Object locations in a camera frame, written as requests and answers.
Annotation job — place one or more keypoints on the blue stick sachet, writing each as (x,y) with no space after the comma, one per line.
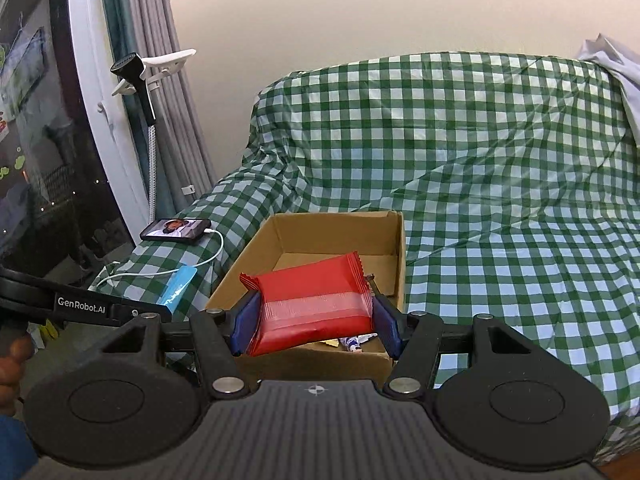
(176,287)

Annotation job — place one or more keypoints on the white steamer stand hanger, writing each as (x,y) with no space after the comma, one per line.
(156,69)

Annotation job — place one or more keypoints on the cardboard box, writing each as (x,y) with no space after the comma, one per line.
(287,240)

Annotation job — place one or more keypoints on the small red square packet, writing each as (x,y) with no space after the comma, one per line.
(324,300)

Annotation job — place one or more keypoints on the purple cow candy packet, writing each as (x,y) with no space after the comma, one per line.
(355,343)

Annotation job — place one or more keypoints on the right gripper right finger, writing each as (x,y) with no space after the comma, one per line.
(412,341)

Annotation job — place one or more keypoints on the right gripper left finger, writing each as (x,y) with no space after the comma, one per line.
(218,337)

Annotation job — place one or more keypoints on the garment steamer head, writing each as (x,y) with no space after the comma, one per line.
(130,69)

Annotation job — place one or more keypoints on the grey curtain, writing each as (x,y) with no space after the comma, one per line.
(184,169)

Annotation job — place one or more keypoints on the yellow snack bar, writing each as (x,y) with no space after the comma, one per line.
(334,343)

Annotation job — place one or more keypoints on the person's left hand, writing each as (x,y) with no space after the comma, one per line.
(12,367)

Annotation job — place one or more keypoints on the white patterned cloth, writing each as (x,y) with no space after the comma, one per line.
(623,65)

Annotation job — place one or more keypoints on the black smartphone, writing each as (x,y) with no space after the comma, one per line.
(184,231)

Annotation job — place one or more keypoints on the white door frame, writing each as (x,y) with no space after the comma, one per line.
(106,113)

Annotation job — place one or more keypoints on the green checkered sofa cover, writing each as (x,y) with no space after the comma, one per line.
(518,181)

